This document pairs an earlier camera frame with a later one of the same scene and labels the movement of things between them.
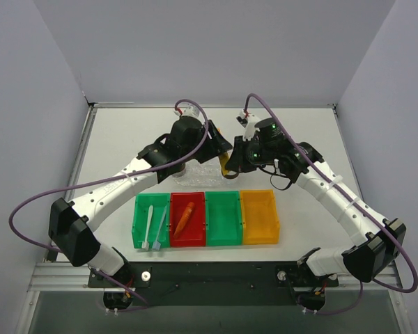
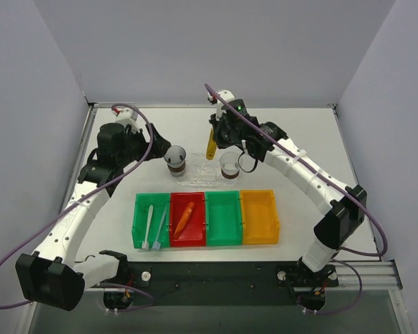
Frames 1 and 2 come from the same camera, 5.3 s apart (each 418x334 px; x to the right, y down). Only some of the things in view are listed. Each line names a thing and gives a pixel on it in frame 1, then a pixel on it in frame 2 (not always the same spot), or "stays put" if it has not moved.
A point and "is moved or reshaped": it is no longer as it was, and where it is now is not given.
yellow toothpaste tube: [223, 159] is moved or reshaped
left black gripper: [215, 145] → [150, 141]
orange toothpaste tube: [184, 220] stays put
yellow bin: [260, 220] stays put
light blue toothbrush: [157, 245] stays put
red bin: [187, 219] stays put
